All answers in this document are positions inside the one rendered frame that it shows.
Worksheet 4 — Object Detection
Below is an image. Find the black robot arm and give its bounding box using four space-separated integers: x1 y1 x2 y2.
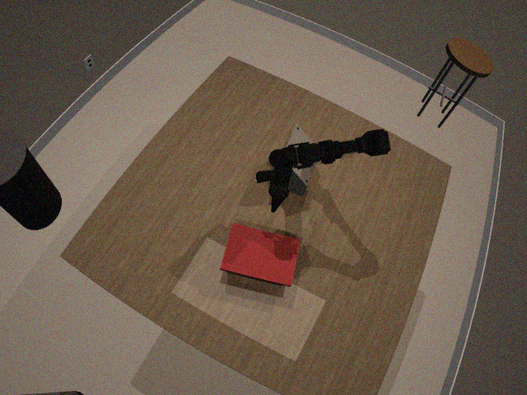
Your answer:
256 129 390 184

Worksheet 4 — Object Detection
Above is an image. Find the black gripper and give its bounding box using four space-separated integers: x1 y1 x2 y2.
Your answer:
268 167 292 213

